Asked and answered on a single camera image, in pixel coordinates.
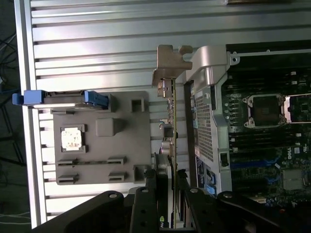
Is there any green motherboard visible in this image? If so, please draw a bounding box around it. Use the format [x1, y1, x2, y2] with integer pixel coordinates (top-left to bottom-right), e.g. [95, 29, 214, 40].
[228, 72, 311, 209]

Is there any hard disk with blue carrier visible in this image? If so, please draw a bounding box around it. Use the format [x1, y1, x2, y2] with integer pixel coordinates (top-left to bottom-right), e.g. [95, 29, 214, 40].
[12, 89, 109, 109]

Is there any black open PC case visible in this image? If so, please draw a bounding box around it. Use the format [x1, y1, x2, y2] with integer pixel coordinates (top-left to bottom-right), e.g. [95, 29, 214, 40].
[183, 44, 311, 214]

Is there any silver chipset heatsink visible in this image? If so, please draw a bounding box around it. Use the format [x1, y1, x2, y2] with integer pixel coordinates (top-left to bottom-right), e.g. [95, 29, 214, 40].
[282, 169, 307, 192]

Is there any blue expansion slot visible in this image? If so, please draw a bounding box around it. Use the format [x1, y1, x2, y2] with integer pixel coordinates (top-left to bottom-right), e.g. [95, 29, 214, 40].
[230, 162, 268, 170]

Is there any metal socket cover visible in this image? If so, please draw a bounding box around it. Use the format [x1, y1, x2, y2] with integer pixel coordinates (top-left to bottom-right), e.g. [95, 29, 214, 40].
[281, 93, 311, 124]

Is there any CPU socket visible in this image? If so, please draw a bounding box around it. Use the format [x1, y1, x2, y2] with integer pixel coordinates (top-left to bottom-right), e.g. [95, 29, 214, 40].
[242, 93, 286, 128]

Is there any silver CPU chip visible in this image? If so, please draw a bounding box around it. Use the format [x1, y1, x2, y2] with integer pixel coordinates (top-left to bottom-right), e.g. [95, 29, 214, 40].
[61, 129, 84, 149]

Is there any grey parts rack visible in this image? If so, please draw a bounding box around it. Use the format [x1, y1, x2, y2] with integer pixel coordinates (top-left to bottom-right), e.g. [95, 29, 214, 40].
[51, 91, 153, 186]

